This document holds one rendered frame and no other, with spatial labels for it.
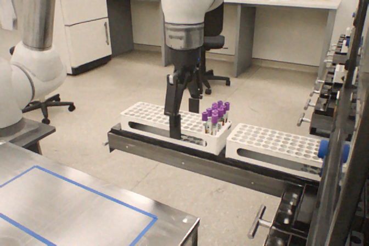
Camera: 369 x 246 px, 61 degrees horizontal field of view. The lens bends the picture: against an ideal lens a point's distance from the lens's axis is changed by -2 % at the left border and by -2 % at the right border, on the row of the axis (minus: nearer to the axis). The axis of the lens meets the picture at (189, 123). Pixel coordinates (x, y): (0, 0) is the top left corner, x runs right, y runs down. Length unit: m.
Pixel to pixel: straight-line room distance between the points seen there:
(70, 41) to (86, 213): 3.48
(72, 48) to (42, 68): 2.81
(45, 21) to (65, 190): 0.67
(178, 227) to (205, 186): 1.43
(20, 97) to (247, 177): 0.81
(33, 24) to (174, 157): 0.68
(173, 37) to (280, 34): 3.63
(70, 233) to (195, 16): 0.50
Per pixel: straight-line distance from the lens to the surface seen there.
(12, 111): 1.20
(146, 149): 0.87
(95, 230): 0.61
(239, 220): 1.80
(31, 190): 0.74
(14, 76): 1.19
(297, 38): 4.29
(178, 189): 1.98
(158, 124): 0.83
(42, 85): 1.27
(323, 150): 0.52
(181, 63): 0.75
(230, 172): 0.77
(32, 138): 1.22
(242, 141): 0.77
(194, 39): 0.73
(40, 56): 1.24
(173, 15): 0.72
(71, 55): 4.08
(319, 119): 1.10
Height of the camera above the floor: 1.24
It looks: 27 degrees down
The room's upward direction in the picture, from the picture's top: straight up
